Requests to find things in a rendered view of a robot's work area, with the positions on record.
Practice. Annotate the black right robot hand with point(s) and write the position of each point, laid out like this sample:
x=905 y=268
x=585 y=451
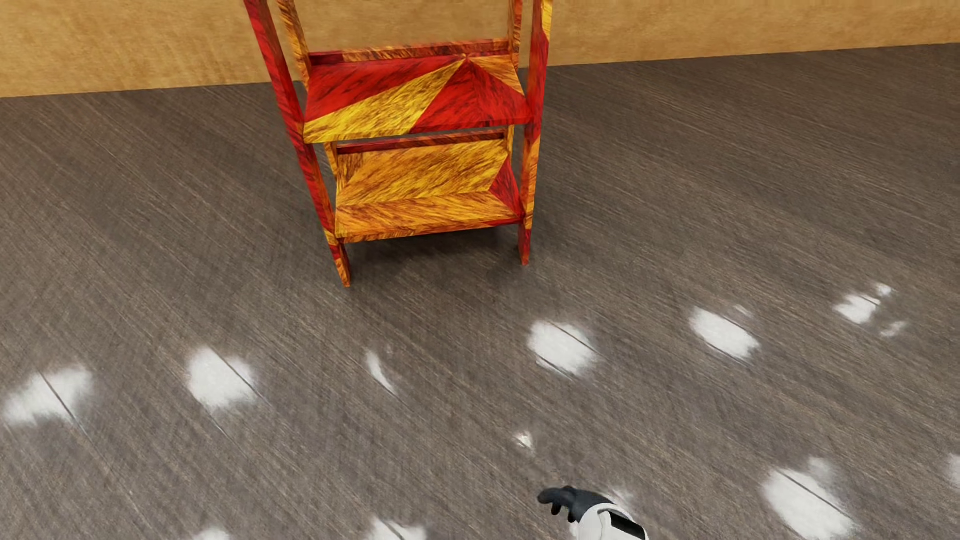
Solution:
x=570 y=499

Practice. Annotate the red and yellow wooden shelves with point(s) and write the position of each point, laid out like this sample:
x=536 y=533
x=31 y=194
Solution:
x=417 y=97

